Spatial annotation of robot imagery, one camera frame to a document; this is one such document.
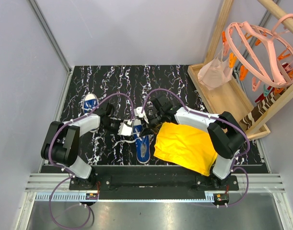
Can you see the pink round clothes hanger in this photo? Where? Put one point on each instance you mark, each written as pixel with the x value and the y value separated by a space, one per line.
pixel 262 52

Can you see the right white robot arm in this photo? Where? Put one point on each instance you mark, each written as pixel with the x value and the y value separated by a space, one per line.
pixel 226 135

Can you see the aluminium corner profile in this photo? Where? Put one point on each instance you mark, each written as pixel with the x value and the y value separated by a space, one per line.
pixel 45 27

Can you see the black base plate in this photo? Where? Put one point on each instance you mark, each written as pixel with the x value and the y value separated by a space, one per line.
pixel 151 183

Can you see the brown striped cloth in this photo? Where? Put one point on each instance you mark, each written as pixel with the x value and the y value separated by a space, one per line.
pixel 262 106

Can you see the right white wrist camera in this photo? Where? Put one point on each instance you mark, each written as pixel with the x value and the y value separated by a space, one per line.
pixel 140 114

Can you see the black marble pattern mat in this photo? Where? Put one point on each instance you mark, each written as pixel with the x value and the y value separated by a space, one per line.
pixel 125 84

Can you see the pink mesh bag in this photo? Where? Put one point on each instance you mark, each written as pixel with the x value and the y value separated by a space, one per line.
pixel 216 73

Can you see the white shoelace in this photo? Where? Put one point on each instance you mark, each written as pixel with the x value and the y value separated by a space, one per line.
pixel 132 136

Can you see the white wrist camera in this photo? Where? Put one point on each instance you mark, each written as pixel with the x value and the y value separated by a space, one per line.
pixel 125 129
pixel 140 114

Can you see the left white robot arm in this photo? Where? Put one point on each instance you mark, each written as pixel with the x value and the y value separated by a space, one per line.
pixel 61 145

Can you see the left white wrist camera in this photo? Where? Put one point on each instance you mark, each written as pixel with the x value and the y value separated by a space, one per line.
pixel 125 129

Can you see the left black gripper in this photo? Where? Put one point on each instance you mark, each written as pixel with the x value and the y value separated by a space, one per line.
pixel 119 122

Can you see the yellow folded cloth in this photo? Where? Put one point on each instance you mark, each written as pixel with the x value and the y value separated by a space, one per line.
pixel 186 146

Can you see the blue sneaker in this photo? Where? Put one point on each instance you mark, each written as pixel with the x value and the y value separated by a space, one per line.
pixel 90 101
pixel 142 143

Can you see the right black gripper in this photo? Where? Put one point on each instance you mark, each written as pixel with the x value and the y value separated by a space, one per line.
pixel 148 129

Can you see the wooden rack frame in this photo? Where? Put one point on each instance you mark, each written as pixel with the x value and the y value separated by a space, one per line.
pixel 230 97

